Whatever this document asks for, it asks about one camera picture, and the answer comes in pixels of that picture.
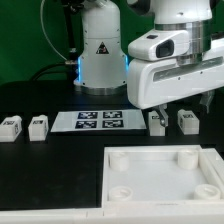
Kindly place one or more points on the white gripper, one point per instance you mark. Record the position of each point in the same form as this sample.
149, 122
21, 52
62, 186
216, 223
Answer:
155, 77

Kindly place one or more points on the white square tabletop part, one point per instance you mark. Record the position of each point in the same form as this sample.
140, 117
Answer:
156, 175

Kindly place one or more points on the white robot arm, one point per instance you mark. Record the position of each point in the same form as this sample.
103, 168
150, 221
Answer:
103, 66

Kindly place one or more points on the marker sheet with tags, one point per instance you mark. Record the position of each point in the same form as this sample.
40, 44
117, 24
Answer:
130, 119

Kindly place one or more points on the white right obstacle bracket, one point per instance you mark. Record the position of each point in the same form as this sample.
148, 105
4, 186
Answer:
212, 166

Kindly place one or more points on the white front rail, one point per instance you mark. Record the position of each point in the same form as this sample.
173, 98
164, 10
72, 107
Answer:
118, 215

